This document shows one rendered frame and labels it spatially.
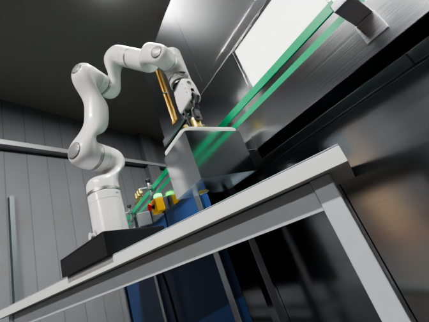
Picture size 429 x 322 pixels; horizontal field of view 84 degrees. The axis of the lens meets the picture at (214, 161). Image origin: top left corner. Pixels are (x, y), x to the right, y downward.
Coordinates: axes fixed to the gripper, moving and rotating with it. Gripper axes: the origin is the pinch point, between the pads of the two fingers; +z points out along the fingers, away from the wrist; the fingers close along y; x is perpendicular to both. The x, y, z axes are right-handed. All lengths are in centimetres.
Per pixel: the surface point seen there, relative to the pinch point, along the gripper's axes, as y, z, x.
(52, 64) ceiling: 188, -215, 25
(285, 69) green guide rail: -28.5, 1.3, -19.2
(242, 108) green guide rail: -6.8, -0.3, -18.5
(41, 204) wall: 270, -74, 50
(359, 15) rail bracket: -51, 9, -14
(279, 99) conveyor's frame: -23.1, 9.2, -16.9
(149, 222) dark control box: 80, 16, -2
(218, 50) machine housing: 7, -52, -37
